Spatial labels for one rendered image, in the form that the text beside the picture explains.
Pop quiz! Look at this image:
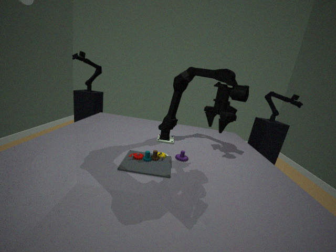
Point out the teal gear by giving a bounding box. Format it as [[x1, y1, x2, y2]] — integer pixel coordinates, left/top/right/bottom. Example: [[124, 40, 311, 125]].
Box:
[[142, 151, 151, 162]]

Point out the purple gear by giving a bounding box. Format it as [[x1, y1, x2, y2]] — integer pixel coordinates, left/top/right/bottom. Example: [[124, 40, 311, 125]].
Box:
[[175, 151, 188, 162]]

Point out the yellow gear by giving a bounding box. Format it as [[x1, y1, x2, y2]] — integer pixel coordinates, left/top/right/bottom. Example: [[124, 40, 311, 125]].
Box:
[[157, 152, 166, 158]]

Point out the brown gear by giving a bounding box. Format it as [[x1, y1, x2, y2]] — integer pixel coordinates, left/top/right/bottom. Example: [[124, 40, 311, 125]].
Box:
[[151, 150, 159, 161]]

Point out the red gear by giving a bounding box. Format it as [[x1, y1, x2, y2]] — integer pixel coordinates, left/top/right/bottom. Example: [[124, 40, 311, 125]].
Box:
[[133, 153, 144, 160]]

